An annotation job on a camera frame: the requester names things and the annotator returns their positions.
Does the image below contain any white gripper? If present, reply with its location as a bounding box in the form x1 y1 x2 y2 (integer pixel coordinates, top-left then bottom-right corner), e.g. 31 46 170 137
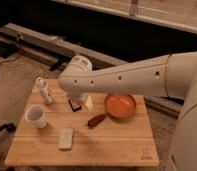
68 93 93 110

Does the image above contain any orange ceramic bowl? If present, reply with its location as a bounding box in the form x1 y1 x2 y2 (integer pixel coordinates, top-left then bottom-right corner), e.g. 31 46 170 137
104 94 136 119

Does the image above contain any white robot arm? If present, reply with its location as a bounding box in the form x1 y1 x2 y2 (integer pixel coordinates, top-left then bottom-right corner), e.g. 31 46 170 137
59 52 197 171

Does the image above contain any dark red rectangular box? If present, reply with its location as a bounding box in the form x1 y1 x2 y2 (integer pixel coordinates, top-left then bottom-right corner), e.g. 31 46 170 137
69 100 82 112

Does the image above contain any white rectangular sponge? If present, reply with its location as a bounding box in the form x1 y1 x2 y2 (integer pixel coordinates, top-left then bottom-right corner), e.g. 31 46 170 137
58 128 73 150

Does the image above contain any white plastic bottle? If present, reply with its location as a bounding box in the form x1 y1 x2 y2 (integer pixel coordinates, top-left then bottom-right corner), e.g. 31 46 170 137
36 77 53 104

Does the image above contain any white paper cup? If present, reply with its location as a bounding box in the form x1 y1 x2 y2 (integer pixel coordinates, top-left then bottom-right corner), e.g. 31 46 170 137
24 105 47 128

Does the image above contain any long metal rail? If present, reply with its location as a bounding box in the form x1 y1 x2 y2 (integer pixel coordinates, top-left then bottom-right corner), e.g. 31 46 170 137
0 23 181 118

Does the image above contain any black cable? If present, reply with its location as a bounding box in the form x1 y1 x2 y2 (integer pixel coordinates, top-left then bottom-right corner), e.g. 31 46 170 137
0 53 23 75

